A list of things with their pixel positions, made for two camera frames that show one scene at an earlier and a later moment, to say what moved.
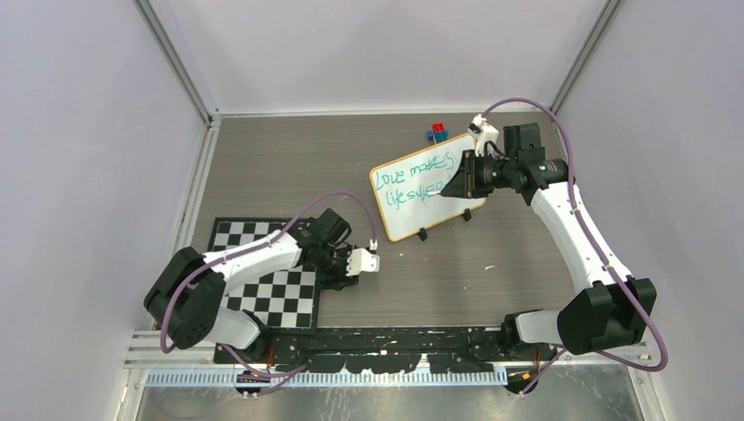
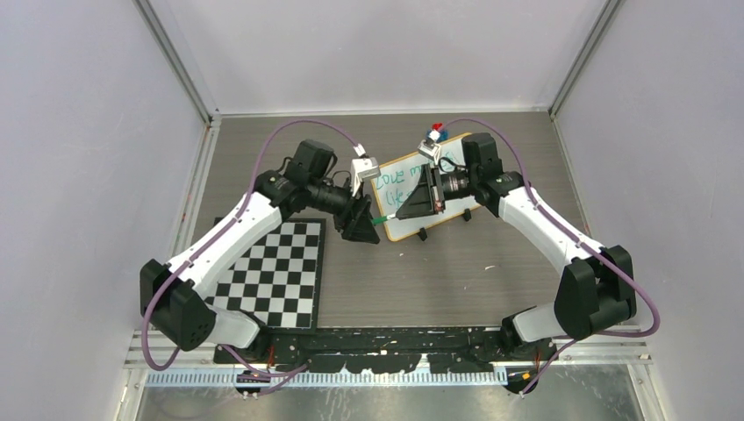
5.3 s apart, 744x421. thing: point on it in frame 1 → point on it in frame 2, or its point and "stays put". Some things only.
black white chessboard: [285, 297] stays put
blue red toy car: [438, 133] stays put
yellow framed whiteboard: [409, 189] stays put
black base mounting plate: [482, 349] stays put
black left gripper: [340, 280] → [355, 221]
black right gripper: [465, 184] → [425, 199]
